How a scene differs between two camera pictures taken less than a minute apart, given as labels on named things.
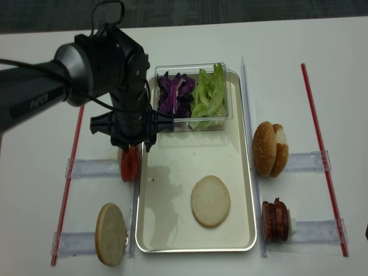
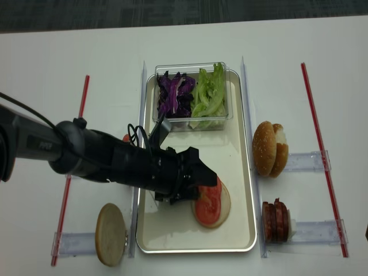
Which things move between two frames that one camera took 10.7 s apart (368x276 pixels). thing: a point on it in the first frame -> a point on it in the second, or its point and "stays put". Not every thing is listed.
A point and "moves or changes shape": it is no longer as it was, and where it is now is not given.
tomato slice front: [134, 164] moves or changes shape
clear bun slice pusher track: [73, 244] stays put
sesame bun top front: [264, 148] stays put
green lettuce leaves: [208, 103] stays put
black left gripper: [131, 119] -> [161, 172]
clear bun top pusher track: [307, 162] stays put
